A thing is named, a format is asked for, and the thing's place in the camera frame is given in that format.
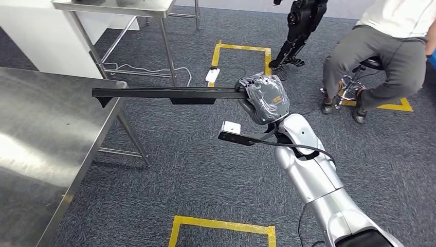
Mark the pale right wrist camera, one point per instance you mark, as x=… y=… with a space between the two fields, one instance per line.
x=231 y=128

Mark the black humanoid robot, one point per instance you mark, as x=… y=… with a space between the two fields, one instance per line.
x=303 y=17

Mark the stainless steel workbench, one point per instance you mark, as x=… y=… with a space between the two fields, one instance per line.
x=119 y=6
x=41 y=136

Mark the white partition panel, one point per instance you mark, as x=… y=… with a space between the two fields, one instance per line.
x=41 y=41

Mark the black stool with chrome base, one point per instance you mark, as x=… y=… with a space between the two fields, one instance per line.
x=371 y=63

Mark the person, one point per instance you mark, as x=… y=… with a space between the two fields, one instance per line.
x=391 y=58

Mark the white power strip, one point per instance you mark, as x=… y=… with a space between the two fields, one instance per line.
x=212 y=75

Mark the long black plastic part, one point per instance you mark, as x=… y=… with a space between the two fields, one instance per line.
x=153 y=92

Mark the yellow floor tape square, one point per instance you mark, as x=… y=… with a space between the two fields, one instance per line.
x=402 y=108
x=221 y=225
x=245 y=47

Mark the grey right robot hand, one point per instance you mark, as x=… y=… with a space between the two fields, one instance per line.
x=267 y=100

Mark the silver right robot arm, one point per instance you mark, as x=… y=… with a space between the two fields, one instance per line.
x=306 y=170

